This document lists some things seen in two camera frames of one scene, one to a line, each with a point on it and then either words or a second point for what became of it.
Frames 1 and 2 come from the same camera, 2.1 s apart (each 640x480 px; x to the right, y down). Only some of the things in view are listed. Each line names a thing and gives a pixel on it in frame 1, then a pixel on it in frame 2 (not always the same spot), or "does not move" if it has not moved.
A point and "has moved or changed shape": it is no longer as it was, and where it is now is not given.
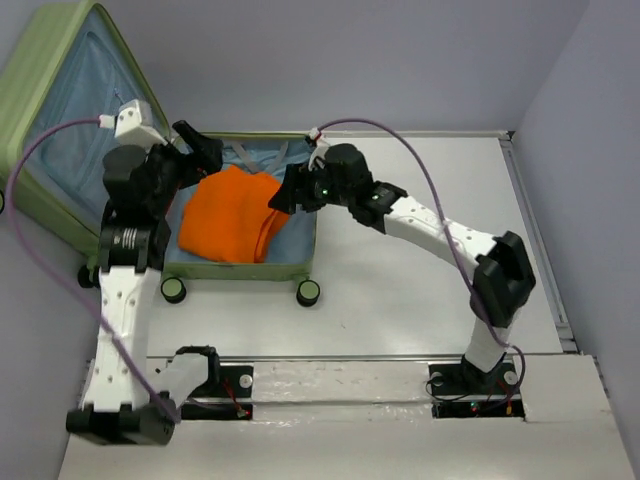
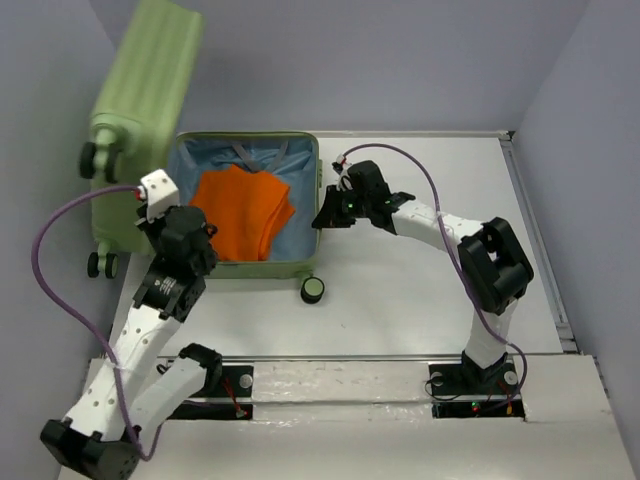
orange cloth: (227, 216) does not move
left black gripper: (208, 151) → (141, 212)
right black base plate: (461, 391) does not move
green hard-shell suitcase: (64, 66) has moved or changed shape
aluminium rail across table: (277, 358) does not move
